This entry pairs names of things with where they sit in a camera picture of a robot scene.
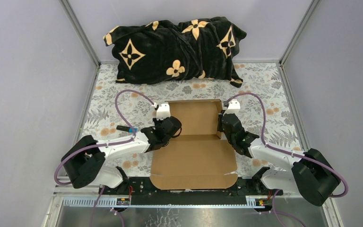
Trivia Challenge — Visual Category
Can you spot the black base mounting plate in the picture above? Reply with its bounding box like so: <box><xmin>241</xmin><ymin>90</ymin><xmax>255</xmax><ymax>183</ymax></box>
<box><xmin>103</xmin><ymin>177</ymin><xmax>283</xmax><ymax>205</ymax></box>

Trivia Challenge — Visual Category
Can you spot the brown cardboard box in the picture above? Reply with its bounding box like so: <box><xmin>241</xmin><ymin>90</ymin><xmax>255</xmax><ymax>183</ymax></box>
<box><xmin>150</xmin><ymin>99</ymin><xmax>238</xmax><ymax>190</ymax></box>

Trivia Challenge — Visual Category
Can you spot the floral patterned table mat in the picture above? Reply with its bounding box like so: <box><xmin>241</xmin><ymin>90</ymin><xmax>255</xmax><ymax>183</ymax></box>
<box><xmin>70</xmin><ymin>62</ymin><xmax>310</xmax><ymax>178</ymax></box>

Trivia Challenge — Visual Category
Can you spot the aluminium frame rail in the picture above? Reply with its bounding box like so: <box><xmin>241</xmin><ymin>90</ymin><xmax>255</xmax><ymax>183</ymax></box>
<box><xmin>53</xmin><ymin>175</ymin><xmax>334</xmax><ymax>209</ymax></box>

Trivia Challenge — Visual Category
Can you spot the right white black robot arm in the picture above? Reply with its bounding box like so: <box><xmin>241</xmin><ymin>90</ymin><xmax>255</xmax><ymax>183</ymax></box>
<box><xmin>218</xmin><ymin>113</ymin><xmax>342</xmax><ymax>206</ymax></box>

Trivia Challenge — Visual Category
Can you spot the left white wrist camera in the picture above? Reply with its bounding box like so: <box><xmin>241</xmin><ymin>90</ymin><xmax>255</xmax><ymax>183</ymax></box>
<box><xmin>156</xmin><ymin>102</ymin><xmax>171</xmax><ymax>120</ymax></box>

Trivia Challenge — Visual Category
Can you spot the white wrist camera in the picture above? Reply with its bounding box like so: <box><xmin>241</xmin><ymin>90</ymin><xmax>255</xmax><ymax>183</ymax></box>
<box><xmin>223</xmin><ymin>99</ymin><xmax>241</xmax><ymax>114</ymax></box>
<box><xmin>156</xmin><ymin>102</ymin><xmax>171</xmax><ymax>120</ymax></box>

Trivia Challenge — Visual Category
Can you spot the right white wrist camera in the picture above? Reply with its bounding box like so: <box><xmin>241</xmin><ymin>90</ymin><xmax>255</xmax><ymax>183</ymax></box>
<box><xmin>223</xmin><ymin>99</ymin><xmax>241</xmax><ymax>114</ymax></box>

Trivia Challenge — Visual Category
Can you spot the black blanket with tan flowers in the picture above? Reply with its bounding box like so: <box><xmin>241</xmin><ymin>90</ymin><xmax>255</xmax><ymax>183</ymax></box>
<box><xmin>103</xmin><ymin>17</ymin><xmax>247</xmax><ymax>87</ymax></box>

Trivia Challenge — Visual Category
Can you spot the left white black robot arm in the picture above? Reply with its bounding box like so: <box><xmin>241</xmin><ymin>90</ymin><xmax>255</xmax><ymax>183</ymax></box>
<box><xmin>56</xmin><ymin>116</ymin><xmax>182</xmax><ymax>189</ymax></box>

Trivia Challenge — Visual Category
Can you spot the black blue marker pen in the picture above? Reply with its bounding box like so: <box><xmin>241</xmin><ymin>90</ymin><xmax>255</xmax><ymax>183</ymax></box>
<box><xmin>116</xmin><ymin>125</ymin><xmax>138</xmax><ymax>133</ymax></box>

